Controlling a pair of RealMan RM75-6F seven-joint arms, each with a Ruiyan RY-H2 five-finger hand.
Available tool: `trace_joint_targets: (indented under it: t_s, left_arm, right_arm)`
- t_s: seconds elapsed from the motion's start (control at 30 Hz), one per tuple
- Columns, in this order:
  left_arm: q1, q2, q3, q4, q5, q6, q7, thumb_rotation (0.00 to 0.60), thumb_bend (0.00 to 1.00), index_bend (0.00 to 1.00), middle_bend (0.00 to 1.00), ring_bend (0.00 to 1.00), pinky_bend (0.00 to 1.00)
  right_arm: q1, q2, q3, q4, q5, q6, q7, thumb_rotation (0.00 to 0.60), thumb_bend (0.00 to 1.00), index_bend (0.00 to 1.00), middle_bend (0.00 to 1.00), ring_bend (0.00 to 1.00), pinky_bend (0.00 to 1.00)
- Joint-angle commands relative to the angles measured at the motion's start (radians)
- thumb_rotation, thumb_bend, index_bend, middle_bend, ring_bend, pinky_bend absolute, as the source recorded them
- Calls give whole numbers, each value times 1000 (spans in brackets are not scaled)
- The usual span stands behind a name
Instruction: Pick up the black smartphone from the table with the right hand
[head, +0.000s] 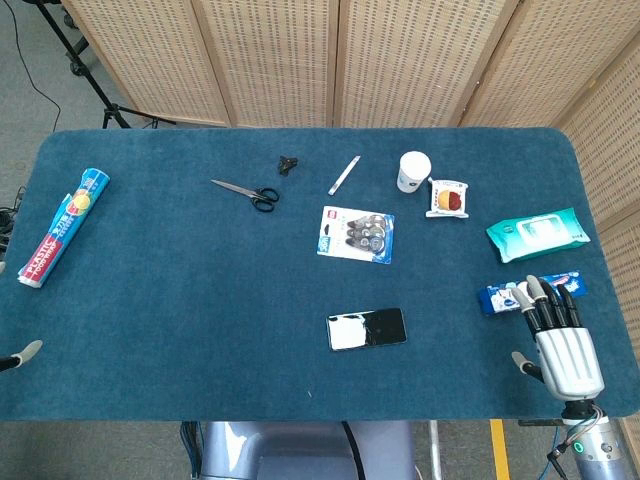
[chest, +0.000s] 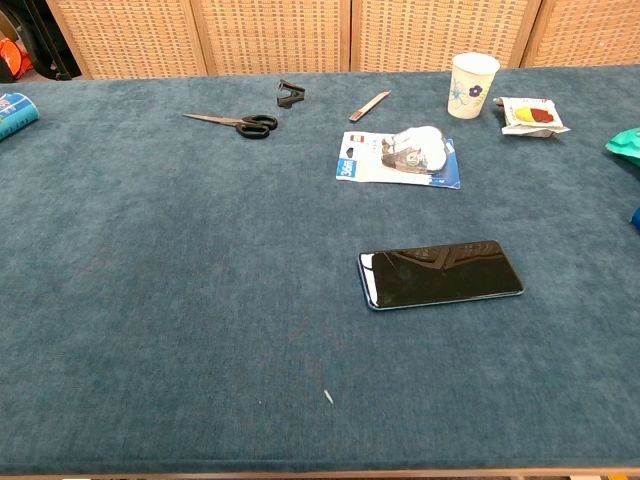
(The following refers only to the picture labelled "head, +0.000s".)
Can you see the left robot hand grey fingertips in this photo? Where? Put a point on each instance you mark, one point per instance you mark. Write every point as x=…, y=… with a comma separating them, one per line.
x=26, y=352

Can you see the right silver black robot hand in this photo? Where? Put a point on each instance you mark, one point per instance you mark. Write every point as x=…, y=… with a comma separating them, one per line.
x=567, y=355

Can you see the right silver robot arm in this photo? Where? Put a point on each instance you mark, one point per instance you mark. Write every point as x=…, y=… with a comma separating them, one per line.
x=595, y=440

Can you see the black smartphone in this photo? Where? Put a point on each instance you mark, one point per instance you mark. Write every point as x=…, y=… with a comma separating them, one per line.
x=366, y=328

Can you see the correction tape blister pack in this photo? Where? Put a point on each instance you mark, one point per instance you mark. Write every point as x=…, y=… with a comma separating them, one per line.
x=356, y=234

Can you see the blue toothpaste box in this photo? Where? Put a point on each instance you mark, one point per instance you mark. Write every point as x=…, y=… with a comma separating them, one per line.
x=500, y=299

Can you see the green wet wipes pack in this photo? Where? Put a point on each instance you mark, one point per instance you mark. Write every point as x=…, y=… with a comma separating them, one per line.
x=538, y=235

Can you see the plastic food wrap box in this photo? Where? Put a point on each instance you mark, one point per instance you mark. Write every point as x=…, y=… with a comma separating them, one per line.
x=62, y=230

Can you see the blue table mat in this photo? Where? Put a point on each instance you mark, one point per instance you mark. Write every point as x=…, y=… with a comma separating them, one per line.
x=210, y=300

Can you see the small snack packet red yellow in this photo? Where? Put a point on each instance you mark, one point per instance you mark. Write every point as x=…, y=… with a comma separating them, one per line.
x=448, y=199

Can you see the white paper cup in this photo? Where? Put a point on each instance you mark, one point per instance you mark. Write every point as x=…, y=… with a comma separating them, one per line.
x=413, y=172

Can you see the silver robot torso base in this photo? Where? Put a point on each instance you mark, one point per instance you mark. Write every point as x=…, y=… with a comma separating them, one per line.
x=305, y=450

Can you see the white pen-like stick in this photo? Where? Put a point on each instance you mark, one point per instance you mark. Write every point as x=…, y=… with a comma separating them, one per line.
x=344, y=175

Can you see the black tripod stand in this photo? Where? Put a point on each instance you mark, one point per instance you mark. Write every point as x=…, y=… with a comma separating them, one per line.
x=80, y=60

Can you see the small black binder clip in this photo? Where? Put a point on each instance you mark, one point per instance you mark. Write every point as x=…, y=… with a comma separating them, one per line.
x=287, y=164

